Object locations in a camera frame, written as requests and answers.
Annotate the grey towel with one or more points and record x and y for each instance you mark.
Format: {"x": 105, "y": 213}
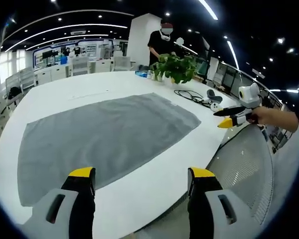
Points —
{"x": 102, "y": 139}

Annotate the person's right hand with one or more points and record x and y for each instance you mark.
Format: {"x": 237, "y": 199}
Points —
{"x": 257, "y": 117}

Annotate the white pillar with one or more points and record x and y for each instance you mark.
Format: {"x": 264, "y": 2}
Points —
{"x": 139, "y": 41}

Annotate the black bag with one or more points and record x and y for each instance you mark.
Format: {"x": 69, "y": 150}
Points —
{"x": 14, "y": 91}

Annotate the white mesh office chair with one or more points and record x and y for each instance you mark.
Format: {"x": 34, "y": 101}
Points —
{"x": 246, "y": 169}

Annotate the blue tissue box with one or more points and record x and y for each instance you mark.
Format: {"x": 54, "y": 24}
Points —
{"x": 142, "y": 73}

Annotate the display wall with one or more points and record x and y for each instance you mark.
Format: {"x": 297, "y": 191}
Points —
{"x": 64, "y": 53}

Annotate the white table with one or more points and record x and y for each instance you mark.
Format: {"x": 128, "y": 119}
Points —
{"x": 144, "y": 174}

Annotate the green potted plant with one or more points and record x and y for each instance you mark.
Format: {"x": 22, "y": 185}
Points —
{"x": 175, "y": 68}

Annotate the grey headset device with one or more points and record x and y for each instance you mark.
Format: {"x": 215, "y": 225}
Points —
{"x": 213, "y": 95}

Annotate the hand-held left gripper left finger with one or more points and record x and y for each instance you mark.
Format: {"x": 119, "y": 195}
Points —
{"x": 64, "y": 209}

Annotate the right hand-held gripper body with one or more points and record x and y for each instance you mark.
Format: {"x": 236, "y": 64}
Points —
{"x": 249, "y": 95}

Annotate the white round device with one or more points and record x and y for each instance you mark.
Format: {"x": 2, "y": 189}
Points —
{"x": 215, "y": 106}

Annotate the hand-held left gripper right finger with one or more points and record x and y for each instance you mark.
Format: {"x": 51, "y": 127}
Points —
{"x": 214, "y": 209}

